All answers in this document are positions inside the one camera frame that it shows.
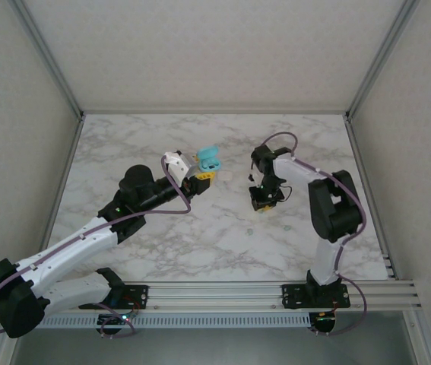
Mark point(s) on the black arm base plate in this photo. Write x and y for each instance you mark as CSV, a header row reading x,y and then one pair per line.
x,y
295,294
139,294

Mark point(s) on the aluminium slotted base rail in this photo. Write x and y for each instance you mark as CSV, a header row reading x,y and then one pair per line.
x,y
215,294

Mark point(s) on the aluminium frame post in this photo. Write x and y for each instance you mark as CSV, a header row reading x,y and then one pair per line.
x,y
381,57
49,57

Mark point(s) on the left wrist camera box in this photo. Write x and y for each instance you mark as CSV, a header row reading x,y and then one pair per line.
x,y
177,165

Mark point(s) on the aluminium table side rail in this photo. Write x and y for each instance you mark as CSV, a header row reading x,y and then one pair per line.
x,y
63,182
363,171

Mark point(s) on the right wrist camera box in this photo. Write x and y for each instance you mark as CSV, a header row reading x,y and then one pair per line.
x,y
250,177

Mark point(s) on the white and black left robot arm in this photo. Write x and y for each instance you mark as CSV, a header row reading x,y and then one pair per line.
x,y
78,247

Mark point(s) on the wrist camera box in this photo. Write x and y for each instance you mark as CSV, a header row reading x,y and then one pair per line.
x,y
250,177
177,165

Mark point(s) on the blue earbud charging case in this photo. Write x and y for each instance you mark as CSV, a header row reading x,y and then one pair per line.
x,y
209,163

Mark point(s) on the aluminium frame crossbar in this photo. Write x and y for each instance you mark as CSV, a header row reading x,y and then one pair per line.
x,y
215,112

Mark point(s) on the small dark circuit board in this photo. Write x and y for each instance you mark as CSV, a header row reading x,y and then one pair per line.
x,y
118,320
325,323

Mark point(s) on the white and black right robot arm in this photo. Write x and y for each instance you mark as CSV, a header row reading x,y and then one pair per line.
x,y
298,171

